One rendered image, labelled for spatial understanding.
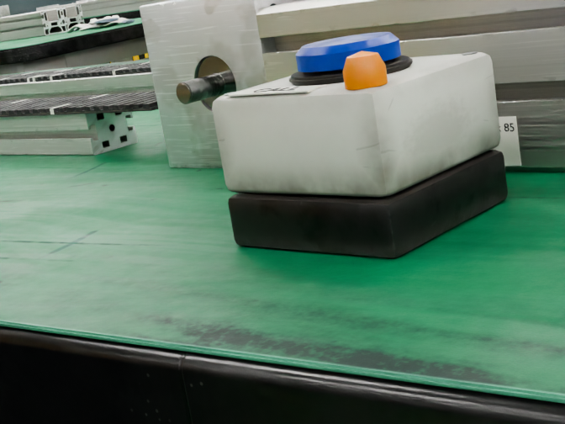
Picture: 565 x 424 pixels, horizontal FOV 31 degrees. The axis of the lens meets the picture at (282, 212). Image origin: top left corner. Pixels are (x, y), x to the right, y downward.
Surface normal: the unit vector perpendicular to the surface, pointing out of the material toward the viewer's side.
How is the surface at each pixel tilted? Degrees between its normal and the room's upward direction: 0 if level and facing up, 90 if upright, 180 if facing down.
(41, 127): 90
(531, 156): 90
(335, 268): 0
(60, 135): 90
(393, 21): 90
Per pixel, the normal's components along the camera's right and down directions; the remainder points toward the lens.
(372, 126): -0.32, 0.27
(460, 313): -0.16, -0.96
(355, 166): -0.66, 0.28
